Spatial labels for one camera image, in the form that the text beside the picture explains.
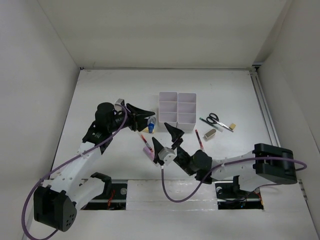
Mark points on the blue-capped glue bottle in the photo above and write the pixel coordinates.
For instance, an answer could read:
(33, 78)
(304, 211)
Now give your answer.
(151, 122)

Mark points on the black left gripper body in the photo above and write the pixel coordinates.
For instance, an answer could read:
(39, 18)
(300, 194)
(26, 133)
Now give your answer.
(130, 121)

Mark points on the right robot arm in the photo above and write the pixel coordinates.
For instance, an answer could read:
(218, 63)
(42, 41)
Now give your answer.
(264, 165)

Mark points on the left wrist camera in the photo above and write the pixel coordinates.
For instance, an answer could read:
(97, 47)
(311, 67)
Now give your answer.
(120, 102)

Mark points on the green gel pen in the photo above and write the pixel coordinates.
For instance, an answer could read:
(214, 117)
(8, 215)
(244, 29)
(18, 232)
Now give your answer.
(211, 124)

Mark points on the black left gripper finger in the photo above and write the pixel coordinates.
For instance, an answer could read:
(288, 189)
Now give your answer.
(138, 112)
(141, 124)

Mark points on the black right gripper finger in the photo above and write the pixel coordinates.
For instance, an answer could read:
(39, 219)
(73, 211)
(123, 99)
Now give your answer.
(157, 149)
(174, 132)

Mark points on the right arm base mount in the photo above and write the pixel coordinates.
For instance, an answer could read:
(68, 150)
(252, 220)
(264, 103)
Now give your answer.
(231, 197)

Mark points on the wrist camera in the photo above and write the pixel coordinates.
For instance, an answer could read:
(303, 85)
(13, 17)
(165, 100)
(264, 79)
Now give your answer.
(120, 102)
(166, 156)

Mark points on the black-handled scissors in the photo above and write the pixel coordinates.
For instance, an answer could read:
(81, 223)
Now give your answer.
(213, 118)

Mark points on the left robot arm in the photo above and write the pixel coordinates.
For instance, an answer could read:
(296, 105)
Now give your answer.
(57, 204)

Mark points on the pink highlighter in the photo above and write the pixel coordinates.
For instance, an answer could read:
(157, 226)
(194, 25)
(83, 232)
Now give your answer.
(149, 154)

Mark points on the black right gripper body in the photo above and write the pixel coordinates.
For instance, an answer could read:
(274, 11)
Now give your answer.
(183, 163)

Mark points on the yellow highlighter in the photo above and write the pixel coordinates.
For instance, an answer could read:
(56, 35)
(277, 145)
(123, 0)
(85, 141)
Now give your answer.
(146, 130)

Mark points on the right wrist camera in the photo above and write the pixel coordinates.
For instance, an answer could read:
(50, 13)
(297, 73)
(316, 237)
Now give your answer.
(166, 156)

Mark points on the tan eraser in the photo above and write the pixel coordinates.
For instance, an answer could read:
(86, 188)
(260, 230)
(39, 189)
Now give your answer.
(232, 126)

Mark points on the orange-red gel pen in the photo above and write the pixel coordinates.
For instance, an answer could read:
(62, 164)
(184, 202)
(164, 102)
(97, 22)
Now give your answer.
(146, 143)

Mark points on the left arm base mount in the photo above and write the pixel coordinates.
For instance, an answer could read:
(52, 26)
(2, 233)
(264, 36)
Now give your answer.
(113, 196)

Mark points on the red gel pen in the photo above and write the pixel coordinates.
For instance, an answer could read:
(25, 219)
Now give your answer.
(199, 140)

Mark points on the white six-compartment organizer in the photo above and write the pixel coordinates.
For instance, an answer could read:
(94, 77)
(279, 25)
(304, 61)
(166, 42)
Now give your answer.
(178, 109)

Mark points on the aluminium rail right side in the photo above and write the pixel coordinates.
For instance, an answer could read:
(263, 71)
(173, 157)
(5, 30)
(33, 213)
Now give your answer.
(266, 115)

